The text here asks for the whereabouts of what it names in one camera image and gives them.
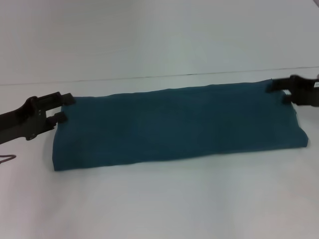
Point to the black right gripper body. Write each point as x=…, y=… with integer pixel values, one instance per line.
x=305, y=90

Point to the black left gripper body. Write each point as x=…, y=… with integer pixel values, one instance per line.
x=22, y=122

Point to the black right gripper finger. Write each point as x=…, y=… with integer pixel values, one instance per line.
x=287, y=99
x=277, y=85

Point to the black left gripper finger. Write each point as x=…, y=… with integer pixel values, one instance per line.
x=57, y=99
x=58, y=118

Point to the teal blue printed T-shirt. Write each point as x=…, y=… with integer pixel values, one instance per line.
x=174, y=124

